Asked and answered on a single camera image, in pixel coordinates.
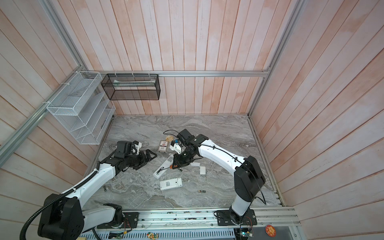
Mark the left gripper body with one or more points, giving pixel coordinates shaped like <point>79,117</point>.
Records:
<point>136,160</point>

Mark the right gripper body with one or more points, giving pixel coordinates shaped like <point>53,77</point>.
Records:
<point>185,157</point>

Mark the white TV remote control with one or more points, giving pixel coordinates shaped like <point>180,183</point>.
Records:
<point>168,162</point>

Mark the white air conditioner remote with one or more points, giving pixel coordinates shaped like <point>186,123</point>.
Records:
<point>171,184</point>

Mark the orange black screwdriver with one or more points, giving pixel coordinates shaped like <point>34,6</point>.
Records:
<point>163,169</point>

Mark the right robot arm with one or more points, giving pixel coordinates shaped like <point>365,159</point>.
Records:
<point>247,173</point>

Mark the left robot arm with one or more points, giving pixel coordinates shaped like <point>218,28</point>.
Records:
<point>71,202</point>

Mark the playing card box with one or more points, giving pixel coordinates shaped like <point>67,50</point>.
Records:
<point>163,146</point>

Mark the red round sticker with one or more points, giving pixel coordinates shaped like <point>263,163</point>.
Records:
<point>270,231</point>

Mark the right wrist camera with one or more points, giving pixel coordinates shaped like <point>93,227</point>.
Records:
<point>176,147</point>

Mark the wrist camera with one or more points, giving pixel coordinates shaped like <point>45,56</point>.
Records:
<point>176,147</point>
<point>135,147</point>

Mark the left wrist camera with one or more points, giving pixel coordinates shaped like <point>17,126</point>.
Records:
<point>135,147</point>

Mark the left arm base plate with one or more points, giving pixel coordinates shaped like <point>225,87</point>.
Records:
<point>129,220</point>

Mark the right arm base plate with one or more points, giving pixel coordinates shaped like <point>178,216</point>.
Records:
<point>230,218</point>

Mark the black wire mesh basket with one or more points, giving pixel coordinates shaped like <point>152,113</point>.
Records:
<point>129,87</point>

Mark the white wire mesh shelf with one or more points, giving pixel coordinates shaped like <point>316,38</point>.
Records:
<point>83,110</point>

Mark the aluminium mounting rail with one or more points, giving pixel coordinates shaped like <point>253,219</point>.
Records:
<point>181,218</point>

